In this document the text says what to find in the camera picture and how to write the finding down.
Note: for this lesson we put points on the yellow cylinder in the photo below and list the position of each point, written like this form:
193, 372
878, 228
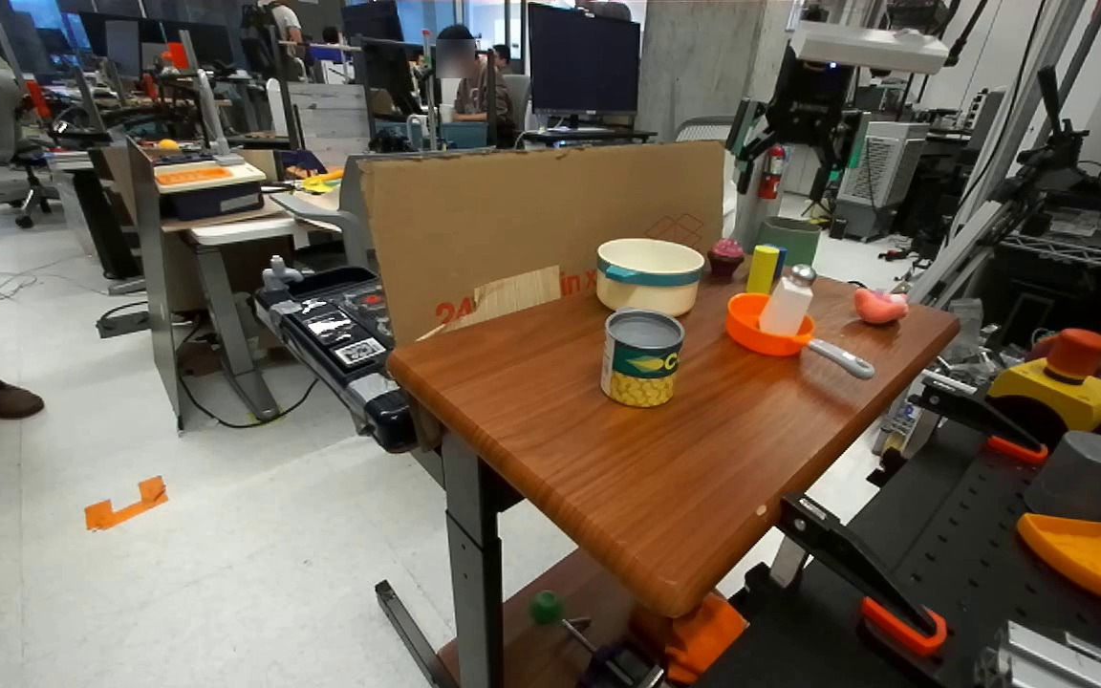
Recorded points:
762, 271

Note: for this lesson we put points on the black desktop printer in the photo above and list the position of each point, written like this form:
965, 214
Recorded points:
199, 186

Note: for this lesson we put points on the gray cylinder block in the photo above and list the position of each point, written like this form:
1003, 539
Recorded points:
1085, 472

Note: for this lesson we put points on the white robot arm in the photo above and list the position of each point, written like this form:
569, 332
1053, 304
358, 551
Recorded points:
871, 48

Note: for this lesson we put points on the orange triangular plastic piece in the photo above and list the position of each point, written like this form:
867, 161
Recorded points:
1089, 551

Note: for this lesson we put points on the black perforated board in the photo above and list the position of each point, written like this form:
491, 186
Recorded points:
959, 561

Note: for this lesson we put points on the pink plush toy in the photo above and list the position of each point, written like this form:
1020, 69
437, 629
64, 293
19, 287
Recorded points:
881, 306

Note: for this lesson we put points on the seated person dark hair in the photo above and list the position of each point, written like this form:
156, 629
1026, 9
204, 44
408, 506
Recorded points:
481, 91

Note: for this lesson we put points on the corn tin can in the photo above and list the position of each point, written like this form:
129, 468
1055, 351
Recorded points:
640, 361

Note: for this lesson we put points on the pink cupcake toy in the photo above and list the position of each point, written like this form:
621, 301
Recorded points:
725, 255

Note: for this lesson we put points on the gray metal table leg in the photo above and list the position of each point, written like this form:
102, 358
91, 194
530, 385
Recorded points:
471, 574

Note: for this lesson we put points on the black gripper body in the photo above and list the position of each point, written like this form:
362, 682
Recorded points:
813, 97

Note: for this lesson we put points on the orange floor bracket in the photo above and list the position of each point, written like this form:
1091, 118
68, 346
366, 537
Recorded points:
125, 506

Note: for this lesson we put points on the white ventilated unit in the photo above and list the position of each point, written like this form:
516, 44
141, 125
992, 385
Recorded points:
897, 167

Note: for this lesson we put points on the black labelled equipment rack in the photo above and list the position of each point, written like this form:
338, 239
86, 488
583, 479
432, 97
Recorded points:
341, 339

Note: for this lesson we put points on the white salt shaker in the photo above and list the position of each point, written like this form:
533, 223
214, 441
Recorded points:
790, 304

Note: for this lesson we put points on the yellow emergency stop box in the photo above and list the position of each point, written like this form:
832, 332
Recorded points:
1061, 385

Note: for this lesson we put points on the small green knob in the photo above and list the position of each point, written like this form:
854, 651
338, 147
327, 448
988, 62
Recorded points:
550, 611

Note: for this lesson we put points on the black computer monitor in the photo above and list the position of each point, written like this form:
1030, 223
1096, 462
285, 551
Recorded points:
583, 62

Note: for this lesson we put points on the gray office desk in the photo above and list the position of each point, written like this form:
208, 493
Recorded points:
213, 255

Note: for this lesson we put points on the red fire extinguisher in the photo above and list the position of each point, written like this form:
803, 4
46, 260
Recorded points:
773, 176

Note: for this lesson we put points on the orange toy frying pan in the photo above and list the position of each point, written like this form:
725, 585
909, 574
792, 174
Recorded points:
742, 332

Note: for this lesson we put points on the brown cardboard sheet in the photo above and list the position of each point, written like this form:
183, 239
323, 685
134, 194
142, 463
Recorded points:
537, 214

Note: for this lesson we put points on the cream pot teal trim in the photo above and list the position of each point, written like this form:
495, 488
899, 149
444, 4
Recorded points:
649, 272

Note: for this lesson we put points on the orange clamp part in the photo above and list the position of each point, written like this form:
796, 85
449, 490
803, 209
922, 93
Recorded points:
704, 631

